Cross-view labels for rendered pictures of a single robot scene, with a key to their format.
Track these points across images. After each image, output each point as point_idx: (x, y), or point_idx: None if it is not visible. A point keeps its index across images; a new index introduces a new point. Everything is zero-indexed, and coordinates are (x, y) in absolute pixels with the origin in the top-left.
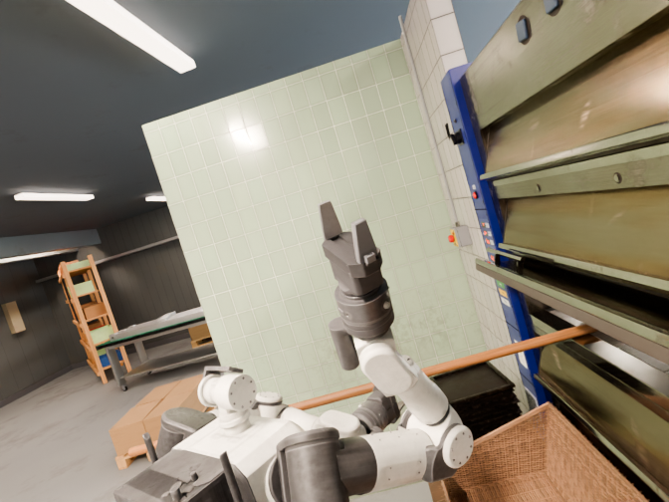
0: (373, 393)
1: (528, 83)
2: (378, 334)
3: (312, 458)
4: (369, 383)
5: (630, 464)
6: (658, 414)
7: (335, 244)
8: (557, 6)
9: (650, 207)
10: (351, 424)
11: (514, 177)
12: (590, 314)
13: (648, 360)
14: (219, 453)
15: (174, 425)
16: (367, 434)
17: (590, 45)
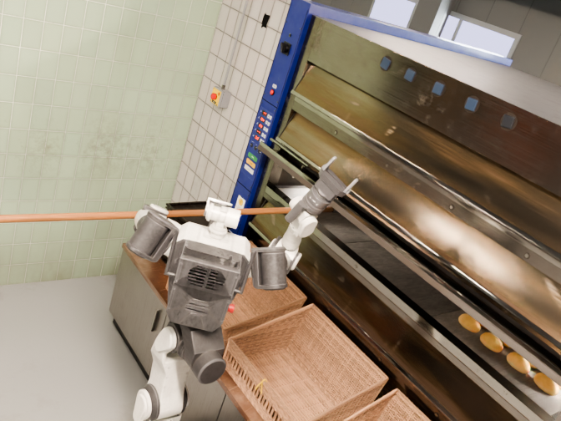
0: (214, 221)
1: (369, 85)
2: (319, 214)
3: (282, 258)
4: (194, 210)
5: (309, 280)
6: (336, 261)
7: (329, 175)
8: (411, 82)
9: (391, 184)
10: None
11: (320, 112)
12: (355, 218)
13: (337, 235)
14: (225, 247)
15: (167, 224)
16: None
17: (412, 112)
